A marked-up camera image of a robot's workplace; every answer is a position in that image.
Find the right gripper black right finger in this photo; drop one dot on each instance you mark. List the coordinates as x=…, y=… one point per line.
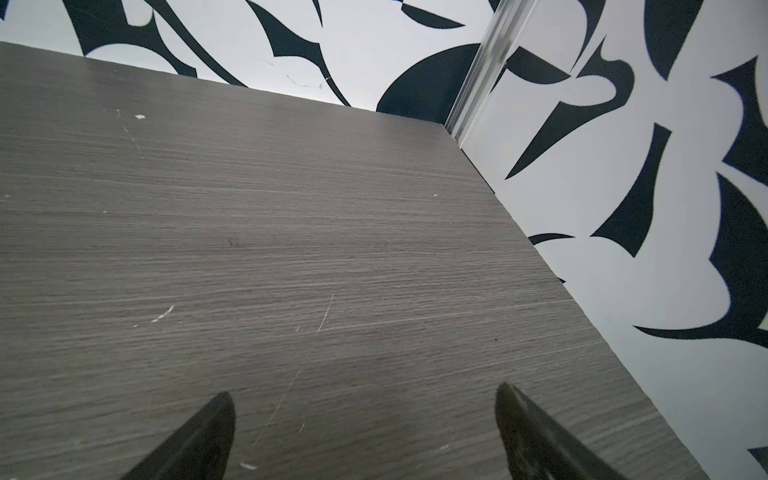
x=537, y=446

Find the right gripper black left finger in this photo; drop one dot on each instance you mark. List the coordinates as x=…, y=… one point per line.
x=199, y=449

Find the aluminium corner post right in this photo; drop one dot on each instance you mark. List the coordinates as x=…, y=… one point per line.
x=500, y=38

